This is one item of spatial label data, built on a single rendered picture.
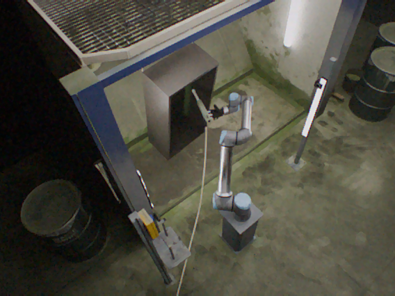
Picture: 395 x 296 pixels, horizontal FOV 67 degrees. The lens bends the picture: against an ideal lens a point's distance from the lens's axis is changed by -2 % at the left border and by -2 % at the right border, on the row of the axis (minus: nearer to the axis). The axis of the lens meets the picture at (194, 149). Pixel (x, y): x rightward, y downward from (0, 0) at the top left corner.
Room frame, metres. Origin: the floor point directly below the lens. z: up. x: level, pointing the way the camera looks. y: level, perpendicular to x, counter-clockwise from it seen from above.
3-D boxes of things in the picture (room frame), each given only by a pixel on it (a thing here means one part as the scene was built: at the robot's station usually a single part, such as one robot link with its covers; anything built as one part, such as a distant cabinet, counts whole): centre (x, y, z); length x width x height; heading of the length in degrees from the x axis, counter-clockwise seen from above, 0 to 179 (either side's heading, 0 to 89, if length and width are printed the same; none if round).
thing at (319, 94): (2.09, -1.27, 1.02); 0.06 x 0.02 x 0.83; 33
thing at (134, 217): (0.82, 0.41, 0.82); 0.06 x 0.06 x 1.64; 33
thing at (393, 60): (2.91, -2.62, 0.86); 0.54 x 0.54 x 0.01
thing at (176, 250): (0.91, 0.28, 0.95); 0.26 x 0.15 x 0.32; 33
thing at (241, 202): (1.22, -0.38, 0.83); 0.17 x 0.15 x 0.18; 76
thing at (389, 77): (2.91, -2.62, 0.44); 0.59 x 0.58 x 0.89; 138
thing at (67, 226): (1.37, 1.39, 0.44); 0.59 x 0.58 x 0.89; 104
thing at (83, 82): (1.36, 0.60, 1.14); 0.18 x 0.18 x 2.29; 33
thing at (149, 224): (0.85, 0.36, 1.42); 0.12 x 0.06 x 0.26; 33
